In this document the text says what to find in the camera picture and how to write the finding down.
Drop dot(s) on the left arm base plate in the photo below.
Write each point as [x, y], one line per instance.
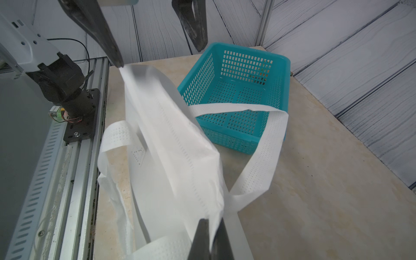
[83, 112]

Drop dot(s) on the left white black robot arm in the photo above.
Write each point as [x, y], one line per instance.
[58, 77]

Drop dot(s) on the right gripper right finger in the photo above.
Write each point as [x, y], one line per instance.
[221, 248]

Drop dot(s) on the white insulated delivery bag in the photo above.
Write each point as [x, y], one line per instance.
[163, 174]

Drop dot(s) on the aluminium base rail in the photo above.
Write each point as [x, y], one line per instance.
[59, 211]

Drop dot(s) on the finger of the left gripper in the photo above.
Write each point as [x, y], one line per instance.
[192, 15]
[89, 17]

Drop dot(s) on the left aluminium frame post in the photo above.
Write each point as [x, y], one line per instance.
[265, 18]

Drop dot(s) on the teal plastic basket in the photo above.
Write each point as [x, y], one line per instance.
[227, 73]

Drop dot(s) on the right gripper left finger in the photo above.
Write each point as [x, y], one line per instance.
[200, 245]

